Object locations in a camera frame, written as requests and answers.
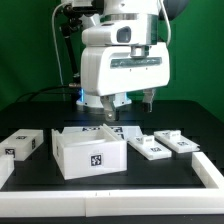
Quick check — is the black cable on table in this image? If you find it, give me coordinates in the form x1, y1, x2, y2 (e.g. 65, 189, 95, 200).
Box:
14, 84, 83, 103

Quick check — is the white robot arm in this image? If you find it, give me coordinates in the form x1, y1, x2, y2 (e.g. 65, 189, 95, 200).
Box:
61, 0, 189, 121

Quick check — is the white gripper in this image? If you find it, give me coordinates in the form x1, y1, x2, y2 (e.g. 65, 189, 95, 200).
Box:
81, 42, 170, 121

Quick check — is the white marker base plate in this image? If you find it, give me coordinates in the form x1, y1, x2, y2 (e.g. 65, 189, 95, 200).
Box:
62, 126, 142, 140

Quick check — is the white door panel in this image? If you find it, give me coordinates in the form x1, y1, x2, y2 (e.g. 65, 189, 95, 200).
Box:
128, 135, 172, 161
154, 130, 199, 153

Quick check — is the white cabinet top block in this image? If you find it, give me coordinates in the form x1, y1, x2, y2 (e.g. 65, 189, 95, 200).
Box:
0, 129, 43, 161

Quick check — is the white cabinet body box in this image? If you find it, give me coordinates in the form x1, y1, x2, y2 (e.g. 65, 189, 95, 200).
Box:
52, 125, 127, 180

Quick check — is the white cable on robot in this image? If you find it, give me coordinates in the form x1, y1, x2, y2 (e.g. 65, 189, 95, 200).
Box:
51, 1, 73, 88

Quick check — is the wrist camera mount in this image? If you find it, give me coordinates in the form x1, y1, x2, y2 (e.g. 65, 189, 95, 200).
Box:
82, 23, 146, 46

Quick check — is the white obstacle fence frame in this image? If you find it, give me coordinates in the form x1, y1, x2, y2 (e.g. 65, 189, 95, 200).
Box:
0, 152, 224, 218

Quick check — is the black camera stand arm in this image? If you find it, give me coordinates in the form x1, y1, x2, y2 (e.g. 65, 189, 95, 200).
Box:
60, 4, 82, 83

